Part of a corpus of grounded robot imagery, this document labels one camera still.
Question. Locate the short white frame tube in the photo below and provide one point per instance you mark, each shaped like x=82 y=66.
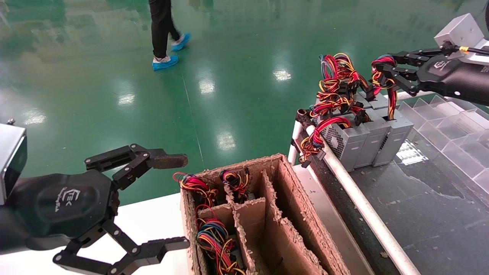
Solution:
x=294 y=137

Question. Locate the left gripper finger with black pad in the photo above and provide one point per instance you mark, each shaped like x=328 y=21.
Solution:
x=156 y=250

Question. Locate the grey power supply mesh fan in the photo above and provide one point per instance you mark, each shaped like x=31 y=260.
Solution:
x=347 y=145

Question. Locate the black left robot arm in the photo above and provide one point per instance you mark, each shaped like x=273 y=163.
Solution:
x=9 y=233

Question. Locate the brown cardboard divider box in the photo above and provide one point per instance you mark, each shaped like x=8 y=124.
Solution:
x=298 y=214

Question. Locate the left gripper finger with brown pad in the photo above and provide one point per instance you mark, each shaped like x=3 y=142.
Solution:
x=141 y=158

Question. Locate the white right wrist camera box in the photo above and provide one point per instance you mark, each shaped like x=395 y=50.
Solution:
x=460 y=32

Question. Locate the blue shoe cover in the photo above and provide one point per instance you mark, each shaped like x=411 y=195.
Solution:
x=164 y=64
x=181 y=41

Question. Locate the clear acrylic divider tray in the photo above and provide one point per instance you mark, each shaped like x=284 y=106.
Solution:
x=439 y=126

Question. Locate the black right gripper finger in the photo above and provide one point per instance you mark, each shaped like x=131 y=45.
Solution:
x=416 y=56
x=405 y=80

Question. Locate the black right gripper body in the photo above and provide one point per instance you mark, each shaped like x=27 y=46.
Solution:
x=458 y=78

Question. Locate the person in black trousers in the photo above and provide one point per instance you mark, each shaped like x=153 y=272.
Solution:
x=158 y=26

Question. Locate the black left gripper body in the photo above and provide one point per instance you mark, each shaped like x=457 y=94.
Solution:
x=65 y=206

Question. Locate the grey metal side strip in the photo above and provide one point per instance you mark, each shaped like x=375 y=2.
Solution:
x=324 y=217

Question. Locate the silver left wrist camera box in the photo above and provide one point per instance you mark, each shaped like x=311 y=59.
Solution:
x=9 y=152

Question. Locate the black tube joint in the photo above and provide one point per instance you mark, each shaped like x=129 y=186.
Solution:
x=303 y=116

